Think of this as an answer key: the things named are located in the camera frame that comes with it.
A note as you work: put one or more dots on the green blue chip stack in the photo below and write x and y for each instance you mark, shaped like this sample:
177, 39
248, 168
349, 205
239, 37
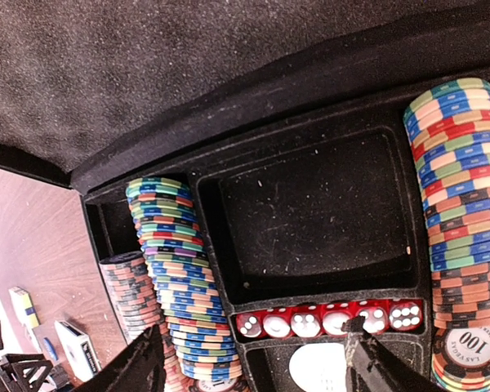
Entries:
170, 238

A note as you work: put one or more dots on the white dealer button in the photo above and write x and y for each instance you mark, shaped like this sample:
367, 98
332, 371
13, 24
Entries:
319, 367

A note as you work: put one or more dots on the white card deck box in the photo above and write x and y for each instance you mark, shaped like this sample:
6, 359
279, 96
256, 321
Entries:
79, 350

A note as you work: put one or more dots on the red dice row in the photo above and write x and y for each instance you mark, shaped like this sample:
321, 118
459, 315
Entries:
313, 320

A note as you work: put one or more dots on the blue round blind button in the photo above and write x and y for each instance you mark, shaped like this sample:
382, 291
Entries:
50, 349

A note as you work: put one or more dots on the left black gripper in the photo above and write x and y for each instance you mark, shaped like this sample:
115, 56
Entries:
30, 372

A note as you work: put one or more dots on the right outer chip stack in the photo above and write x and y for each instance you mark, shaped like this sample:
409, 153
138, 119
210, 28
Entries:
461, 359

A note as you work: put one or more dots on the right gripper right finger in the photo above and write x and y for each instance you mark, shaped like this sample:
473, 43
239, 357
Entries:
372, 367

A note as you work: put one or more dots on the black poker chip case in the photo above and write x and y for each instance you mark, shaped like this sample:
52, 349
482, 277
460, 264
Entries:
284, 120

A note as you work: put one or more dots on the yellow blue card deck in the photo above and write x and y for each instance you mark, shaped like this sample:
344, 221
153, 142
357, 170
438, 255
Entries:
23, 307

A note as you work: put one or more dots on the orange black chip stack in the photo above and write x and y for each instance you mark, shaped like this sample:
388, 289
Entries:
132, 293
448, 130

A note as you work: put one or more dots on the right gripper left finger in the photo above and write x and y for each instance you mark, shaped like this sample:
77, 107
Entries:
139, 367

